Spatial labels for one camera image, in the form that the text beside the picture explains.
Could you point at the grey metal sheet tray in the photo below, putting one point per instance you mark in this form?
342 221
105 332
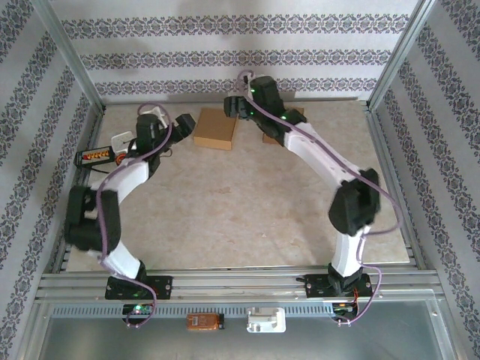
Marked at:
240 345

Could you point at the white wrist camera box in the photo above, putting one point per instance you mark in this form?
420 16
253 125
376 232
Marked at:
157 112
249 88

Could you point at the white plastic bracket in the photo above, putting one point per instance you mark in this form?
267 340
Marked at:
266 322

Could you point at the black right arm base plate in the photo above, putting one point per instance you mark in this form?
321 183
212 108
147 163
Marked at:
315 287

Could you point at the orange and black tape measure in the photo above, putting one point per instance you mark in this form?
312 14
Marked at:
120 160

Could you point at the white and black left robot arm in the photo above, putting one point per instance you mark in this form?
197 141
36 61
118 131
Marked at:
131 180

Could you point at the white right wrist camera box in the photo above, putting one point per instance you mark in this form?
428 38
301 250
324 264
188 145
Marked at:
249 88

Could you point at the black box with orange parts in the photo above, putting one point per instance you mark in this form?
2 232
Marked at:
93 156

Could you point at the orange electronic device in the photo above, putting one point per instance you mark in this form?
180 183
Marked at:
202 321

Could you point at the brown cardboard box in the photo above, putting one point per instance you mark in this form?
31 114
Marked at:
267 139
215 127

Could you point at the grey metal wall base strip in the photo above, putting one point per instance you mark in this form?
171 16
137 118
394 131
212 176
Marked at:
131 100

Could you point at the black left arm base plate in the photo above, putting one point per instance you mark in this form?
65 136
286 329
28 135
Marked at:
165 287

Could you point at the aluminium mounting rail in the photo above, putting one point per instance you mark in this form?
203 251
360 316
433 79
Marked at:
240 285

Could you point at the small circuit board green light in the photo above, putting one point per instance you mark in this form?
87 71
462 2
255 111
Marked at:
138 309

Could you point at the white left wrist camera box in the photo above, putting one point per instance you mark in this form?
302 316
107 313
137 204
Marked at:
157 112

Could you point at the grey metal side rail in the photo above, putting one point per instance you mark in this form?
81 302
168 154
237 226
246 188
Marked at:
95 131
377 131

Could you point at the grey metal frame post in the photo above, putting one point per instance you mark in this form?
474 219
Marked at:
73 56
398 56

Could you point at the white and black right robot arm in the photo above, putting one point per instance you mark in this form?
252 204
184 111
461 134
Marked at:
318 150

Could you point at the white square clock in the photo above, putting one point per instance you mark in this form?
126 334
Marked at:
120 140

